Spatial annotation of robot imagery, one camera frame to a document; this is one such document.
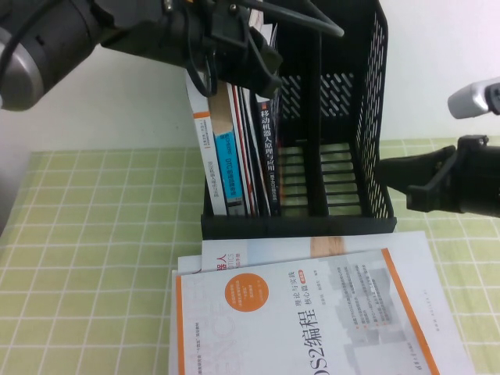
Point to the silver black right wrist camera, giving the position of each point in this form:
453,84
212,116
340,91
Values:
468,97

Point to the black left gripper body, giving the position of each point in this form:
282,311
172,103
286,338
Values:
203,39

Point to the black plastic book holder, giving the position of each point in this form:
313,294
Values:
297,228

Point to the blue spine book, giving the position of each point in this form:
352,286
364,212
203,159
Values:
228,164

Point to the black mobile robot book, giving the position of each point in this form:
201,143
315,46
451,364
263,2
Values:
269,156

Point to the thin white booklet red stripe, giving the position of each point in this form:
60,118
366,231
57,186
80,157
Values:
239,129

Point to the white orange ROS2 book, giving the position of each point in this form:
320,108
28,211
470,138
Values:
293,332

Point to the white book orange band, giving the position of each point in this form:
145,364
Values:
211,176

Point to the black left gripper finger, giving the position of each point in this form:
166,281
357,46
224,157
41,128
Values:
269,56
261,84

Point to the white magazine wood strip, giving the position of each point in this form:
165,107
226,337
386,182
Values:
273,250

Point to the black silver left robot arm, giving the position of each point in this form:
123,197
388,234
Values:
78,23

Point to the white paper booklet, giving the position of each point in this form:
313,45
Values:
189,263

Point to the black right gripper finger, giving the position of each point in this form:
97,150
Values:
410,176
426,160

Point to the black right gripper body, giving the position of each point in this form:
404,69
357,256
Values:
472,179

